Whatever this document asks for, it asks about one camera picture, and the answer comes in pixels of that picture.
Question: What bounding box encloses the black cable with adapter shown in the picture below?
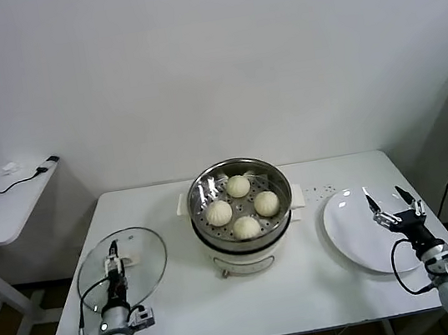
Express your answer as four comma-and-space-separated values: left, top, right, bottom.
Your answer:
0, 154, 63, 196

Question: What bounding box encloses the round glass pot lid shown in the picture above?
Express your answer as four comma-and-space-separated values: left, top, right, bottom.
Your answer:
68, 222, 175, 320

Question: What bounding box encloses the large white round plate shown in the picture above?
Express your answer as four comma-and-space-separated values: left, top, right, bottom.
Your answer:
318, 177, 439, 283

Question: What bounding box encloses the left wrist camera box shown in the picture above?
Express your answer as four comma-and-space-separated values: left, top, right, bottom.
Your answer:
126, 305, 157, 330

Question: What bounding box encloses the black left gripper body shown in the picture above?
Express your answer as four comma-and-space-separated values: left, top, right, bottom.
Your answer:
103, 269, 132, 310

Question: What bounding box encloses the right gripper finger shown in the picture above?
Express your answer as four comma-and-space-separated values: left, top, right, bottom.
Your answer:
395, 182, 426, 220
363, 182, 400, 231

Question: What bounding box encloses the small white crumpled object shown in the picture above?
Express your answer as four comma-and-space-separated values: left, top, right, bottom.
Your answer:
0, 160, 24, 176

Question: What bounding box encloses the white steamed baozi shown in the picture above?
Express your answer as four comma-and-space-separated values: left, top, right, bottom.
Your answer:
252, 188, 283, 219
204, 197, 236, 229
224, 173, 253, 200
231, 213, 263, 243

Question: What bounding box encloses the white side desk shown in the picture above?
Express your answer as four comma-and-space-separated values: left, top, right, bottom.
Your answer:
0, 156, 88, 335

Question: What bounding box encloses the stainless steel steamer basket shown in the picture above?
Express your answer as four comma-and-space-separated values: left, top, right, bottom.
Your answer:
170, 148, 312, 258

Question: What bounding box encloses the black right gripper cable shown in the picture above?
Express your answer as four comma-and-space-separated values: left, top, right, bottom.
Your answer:
388, 233, 440, 298

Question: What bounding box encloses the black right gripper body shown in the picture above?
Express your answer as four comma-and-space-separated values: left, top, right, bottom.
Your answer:
389, 206, 447, 263

